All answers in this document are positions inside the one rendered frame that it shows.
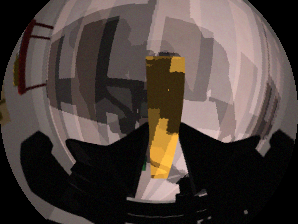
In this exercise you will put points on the yellow bar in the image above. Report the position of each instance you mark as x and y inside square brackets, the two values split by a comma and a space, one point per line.
[165, 82]

